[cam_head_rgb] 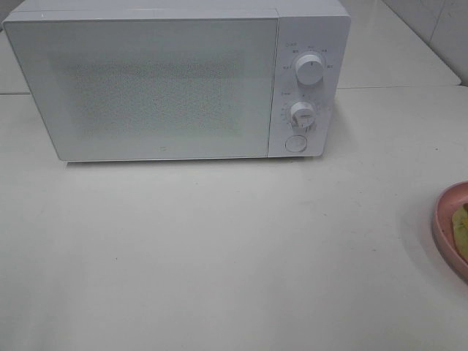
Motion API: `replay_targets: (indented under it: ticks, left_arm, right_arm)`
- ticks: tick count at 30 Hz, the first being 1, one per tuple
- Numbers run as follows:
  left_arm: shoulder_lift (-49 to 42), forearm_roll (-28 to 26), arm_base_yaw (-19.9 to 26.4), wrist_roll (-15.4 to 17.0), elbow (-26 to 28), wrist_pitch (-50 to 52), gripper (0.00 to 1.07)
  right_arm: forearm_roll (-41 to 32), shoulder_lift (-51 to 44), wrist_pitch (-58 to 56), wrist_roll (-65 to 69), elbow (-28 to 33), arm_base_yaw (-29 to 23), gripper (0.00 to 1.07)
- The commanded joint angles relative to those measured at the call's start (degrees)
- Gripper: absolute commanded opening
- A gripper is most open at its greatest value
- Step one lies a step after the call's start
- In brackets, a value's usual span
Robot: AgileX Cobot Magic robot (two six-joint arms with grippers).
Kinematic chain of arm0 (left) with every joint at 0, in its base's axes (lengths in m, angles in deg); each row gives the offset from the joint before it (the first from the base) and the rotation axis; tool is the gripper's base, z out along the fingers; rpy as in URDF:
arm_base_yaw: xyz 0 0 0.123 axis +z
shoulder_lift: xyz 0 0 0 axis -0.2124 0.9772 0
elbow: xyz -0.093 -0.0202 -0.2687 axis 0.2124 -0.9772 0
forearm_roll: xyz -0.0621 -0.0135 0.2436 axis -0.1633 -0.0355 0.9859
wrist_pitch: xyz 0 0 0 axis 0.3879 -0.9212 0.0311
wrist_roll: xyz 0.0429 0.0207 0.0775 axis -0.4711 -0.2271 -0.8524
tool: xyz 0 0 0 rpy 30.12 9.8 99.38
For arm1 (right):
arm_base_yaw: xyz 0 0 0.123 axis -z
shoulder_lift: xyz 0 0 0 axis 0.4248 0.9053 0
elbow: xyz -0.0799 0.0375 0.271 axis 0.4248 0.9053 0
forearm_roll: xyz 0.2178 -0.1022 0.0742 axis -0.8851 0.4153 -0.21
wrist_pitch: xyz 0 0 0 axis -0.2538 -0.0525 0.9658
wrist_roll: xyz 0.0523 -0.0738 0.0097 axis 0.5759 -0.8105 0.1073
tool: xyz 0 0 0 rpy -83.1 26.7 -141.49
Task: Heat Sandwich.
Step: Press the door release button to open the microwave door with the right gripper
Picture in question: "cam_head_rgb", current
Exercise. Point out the pink plate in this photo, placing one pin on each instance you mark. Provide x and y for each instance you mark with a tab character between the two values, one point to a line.
445	206

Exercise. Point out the white microwave oven body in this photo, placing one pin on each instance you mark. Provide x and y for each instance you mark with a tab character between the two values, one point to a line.
302	27

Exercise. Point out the upper white power knob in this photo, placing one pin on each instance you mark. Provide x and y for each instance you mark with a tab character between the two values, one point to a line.
309	68

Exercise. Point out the lower white timer knob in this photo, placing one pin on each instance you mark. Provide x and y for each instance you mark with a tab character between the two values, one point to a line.
302	115

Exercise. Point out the sandwich with white bread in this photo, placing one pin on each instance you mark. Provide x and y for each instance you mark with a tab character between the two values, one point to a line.
460	232

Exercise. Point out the white microwave door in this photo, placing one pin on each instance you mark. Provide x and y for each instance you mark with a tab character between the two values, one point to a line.
150	89

